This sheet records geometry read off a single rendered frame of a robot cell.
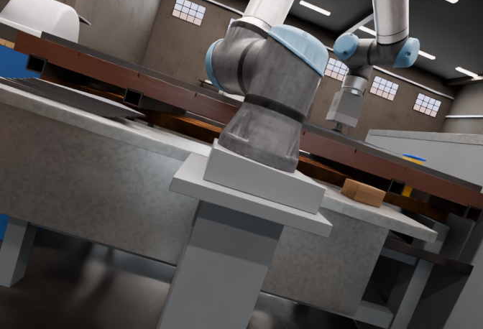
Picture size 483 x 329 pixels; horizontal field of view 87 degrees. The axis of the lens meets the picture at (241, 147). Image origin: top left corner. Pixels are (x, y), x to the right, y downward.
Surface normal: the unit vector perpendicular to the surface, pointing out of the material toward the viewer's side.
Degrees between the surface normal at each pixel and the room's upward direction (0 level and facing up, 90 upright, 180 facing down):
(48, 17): 71
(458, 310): 90
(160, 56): 90
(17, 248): 90
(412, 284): 90
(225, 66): 107
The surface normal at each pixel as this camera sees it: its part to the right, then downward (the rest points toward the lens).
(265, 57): -0.69, -0.22
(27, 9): 0.22, -0.18
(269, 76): -0.49, -0.12
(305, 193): 0.09, 0.11
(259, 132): -0.05, -0.27
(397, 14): -0.01, 0.71
